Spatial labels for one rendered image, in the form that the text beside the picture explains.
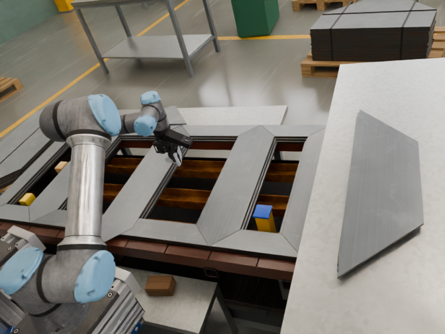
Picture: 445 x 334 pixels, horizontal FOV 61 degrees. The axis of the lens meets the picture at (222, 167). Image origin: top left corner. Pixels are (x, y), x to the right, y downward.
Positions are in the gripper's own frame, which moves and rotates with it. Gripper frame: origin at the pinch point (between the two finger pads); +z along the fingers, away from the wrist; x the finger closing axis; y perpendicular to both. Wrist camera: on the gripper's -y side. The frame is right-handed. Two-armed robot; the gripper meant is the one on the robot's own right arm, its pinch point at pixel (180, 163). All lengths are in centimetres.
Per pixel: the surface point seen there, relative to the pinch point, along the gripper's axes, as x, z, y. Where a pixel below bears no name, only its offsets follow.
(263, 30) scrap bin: -348, 82, 64
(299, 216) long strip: 19, 6, -56
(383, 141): 4, -17, -83
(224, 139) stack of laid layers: -27.3, 7.5, -9.8
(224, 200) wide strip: 14.5, 5.8, -24.8
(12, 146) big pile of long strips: -16, 5, 125
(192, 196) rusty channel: -1.4, 22.3, 1.7
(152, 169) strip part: -1.7, 5.8, 17.8
